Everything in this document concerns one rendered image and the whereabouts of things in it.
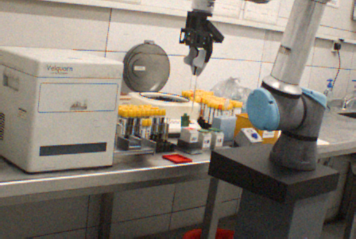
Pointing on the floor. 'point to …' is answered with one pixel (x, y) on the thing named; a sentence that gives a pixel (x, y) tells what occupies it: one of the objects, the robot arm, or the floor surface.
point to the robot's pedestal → (280, 217)
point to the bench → (123, 165)
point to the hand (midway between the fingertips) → (197, 71)
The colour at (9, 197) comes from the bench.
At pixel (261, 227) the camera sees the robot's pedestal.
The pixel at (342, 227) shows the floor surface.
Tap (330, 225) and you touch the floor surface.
